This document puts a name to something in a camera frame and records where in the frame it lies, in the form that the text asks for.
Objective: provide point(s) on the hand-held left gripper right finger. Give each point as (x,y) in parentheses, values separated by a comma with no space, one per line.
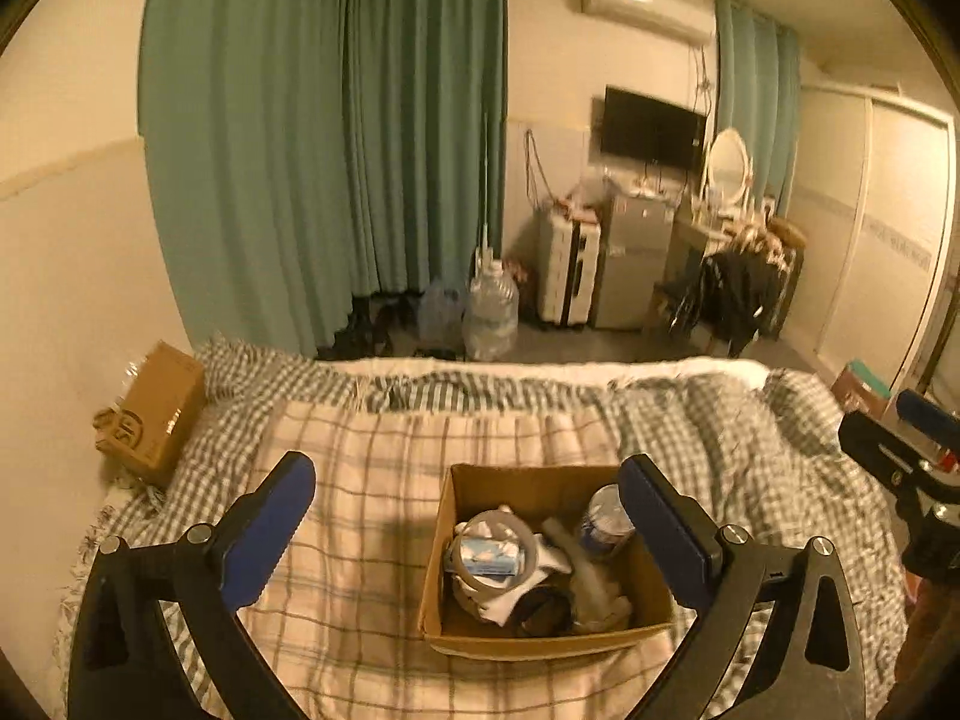
(664,532)

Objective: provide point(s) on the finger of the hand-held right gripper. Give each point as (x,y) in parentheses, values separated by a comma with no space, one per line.
(881,442)
(930,412)

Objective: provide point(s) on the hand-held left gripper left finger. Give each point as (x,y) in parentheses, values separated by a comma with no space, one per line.
(274,532)

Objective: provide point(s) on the small can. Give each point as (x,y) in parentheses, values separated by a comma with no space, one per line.
(604,521)

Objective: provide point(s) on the white cloth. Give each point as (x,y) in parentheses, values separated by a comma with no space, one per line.
(592,585)

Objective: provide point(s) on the white round band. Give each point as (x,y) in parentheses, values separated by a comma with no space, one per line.
(525,540)

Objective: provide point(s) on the blue white packet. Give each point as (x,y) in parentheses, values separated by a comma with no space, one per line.
(487,556)

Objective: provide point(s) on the person's right forearm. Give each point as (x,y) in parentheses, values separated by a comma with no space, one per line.
(934,637)

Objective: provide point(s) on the beige plaid blanket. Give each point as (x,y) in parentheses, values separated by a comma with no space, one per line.
(360,502)

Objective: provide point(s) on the green checkered duvet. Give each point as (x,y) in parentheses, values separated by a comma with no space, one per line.
(750,427)

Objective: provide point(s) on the closed brown cardboard box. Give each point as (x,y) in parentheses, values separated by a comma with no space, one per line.
(154,416)

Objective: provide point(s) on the black jacket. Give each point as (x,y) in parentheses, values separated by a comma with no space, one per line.
(742,300)

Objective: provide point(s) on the small silver fridge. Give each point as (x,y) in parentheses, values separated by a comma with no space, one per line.
(631,262)

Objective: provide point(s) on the small clear plastic bottle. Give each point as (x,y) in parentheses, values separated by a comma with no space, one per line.
(441,315)

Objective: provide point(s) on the white dressing table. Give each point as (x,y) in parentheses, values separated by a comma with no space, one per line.
(694,236)

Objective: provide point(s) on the white suitcase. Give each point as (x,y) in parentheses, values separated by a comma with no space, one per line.
(566,270)

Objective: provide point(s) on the large clear water bottle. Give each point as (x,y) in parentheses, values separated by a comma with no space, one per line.
(491,311)

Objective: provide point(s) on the oval white vanity mirror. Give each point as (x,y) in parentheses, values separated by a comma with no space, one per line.
(727,165)

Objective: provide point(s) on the narrow green curtain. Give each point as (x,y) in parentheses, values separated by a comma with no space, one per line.
(757,105)

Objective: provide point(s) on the wide green curtain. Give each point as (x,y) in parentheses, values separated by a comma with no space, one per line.
(300,150)

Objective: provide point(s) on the white pole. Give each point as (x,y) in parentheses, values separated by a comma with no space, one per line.
(485,180)

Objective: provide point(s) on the white air conditioner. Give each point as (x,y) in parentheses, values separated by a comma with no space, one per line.
(645,4)

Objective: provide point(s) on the black wall television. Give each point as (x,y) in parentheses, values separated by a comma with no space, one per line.
(651,127)

